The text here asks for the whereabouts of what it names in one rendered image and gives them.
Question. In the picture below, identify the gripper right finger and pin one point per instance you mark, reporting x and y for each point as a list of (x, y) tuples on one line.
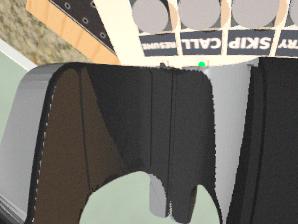
[(236, 133)]

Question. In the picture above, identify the cream push-button panel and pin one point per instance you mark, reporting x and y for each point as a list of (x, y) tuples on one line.
[(206, 37)]

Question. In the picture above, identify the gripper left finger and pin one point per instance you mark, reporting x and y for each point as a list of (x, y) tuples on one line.
[(74, 127)]

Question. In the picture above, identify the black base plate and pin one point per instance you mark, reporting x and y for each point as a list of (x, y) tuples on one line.
[(85, 14)]

